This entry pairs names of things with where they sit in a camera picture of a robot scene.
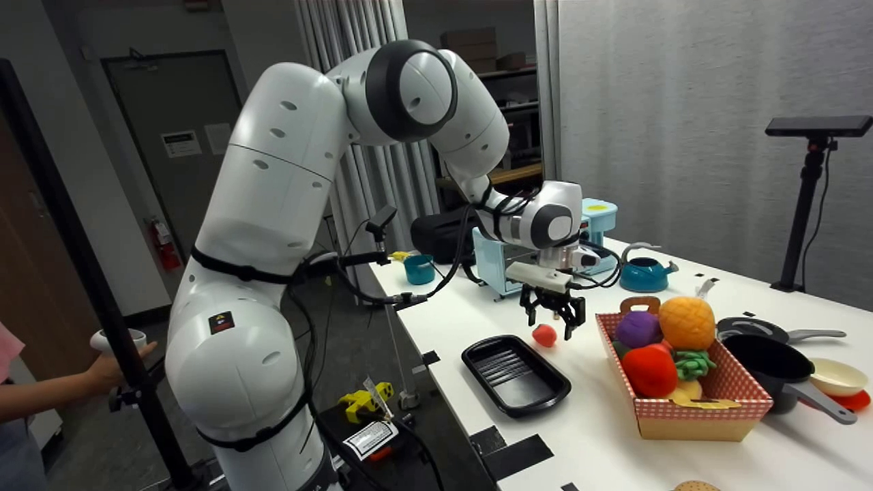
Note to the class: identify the white pleated curtain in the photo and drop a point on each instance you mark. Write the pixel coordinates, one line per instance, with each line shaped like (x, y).
(382, 182)

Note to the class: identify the thick black diagonal pole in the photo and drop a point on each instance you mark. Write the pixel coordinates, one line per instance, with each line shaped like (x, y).
(82, 273)

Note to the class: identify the green plush vegetable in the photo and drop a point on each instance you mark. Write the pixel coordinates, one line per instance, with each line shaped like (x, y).
(694, 365)

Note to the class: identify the white labelled device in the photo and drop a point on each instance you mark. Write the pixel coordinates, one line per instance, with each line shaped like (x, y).
(372, 441)

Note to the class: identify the red checkered cardboard box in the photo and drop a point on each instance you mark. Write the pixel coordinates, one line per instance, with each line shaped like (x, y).
(698, 422)

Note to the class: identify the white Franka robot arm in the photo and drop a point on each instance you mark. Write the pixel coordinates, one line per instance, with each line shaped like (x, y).
(273, 182)

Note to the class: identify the red plush fruit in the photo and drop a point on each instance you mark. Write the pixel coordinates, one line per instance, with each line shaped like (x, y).
(651, 373)

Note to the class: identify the person's hand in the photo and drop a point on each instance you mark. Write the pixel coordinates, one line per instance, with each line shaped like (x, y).
(126, 365)

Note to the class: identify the black stereo camera bar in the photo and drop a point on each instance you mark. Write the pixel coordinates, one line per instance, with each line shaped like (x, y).
(818, 127)

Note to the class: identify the black camera tripod stand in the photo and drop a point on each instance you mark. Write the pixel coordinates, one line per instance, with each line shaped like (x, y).
(806, 208)

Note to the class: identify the teal toy cup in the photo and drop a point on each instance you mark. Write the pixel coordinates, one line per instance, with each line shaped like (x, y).
(419, 271)

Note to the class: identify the orange round plush fruit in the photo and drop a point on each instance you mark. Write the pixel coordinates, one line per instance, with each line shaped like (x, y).
(687, 324)

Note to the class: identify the silver toy utensil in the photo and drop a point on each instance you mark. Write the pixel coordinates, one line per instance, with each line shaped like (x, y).
(708, 287)

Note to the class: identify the small dark toy pan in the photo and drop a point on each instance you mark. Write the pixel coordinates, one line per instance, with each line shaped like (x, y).
(750, 329)

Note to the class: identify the teal toy kettle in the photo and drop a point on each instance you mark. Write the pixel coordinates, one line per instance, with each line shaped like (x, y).
(648, 276)

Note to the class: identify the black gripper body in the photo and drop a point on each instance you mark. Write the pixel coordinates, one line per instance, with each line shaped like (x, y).
(552, 301)

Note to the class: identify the person's forearm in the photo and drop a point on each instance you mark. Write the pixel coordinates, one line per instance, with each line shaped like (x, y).
(49, 392)

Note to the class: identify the red fire extinguisher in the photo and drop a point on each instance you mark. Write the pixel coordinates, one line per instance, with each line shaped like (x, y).
(165, 246)

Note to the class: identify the pale yellow toy plate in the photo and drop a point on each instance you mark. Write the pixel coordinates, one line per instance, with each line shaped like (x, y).
(839, 376)

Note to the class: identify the white handheld controller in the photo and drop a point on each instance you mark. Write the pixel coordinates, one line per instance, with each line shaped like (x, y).
(105, 341)

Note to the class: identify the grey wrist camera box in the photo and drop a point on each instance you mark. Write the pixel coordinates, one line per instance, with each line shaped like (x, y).
(536, 276)

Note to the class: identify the black tape strip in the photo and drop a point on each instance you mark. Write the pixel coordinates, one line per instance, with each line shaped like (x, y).
(514, 455)

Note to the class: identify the yellow clamp tool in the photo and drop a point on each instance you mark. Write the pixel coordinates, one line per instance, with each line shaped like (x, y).
(366, 400)

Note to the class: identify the black ridged grill tray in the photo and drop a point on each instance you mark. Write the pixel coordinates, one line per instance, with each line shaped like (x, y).
(514, 376)

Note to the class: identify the yellow toy slice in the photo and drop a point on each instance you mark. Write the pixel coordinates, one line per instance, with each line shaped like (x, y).
(697, 396)

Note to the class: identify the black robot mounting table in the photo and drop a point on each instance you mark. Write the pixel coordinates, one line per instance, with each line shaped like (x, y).
(356, 341)

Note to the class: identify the background storage shelf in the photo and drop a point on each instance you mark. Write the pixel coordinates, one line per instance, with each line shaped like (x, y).
(507, 100)

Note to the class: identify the purple plush fruit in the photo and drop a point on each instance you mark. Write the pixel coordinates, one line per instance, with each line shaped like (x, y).
(638, 329)

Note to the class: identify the red toy piece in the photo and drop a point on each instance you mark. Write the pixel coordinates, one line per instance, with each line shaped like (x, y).
(851, 403)

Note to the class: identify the grey door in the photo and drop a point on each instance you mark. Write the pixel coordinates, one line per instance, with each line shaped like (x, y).
(172, 100)

